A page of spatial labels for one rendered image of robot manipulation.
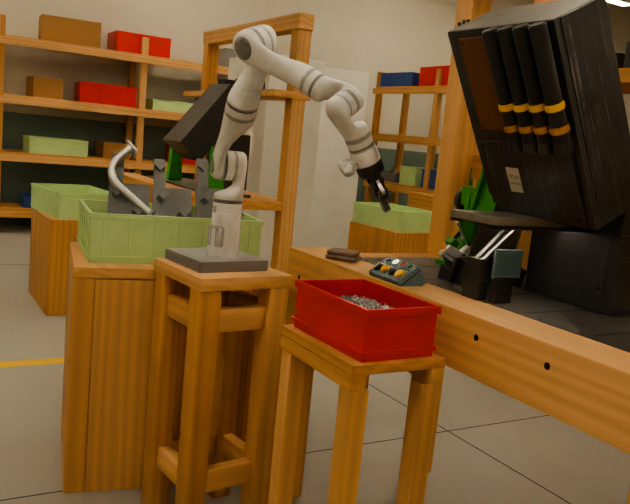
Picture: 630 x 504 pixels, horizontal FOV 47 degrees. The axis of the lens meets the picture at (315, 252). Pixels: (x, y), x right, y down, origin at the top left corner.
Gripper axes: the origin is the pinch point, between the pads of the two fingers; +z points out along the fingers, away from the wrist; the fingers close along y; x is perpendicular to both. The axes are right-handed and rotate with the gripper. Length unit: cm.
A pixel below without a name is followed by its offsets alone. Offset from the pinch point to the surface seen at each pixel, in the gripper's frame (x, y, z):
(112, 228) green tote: 80, 57, -8
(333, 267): 19.5, 18.4, 21.1
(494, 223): -18.2, -31.1, 1.5
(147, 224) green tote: 70, 59, -3
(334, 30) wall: -145, 805, 139
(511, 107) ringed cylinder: -33.2, -22.4, -20.1
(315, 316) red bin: 30.2, -29.7, 3.8
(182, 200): 59, 91, 6
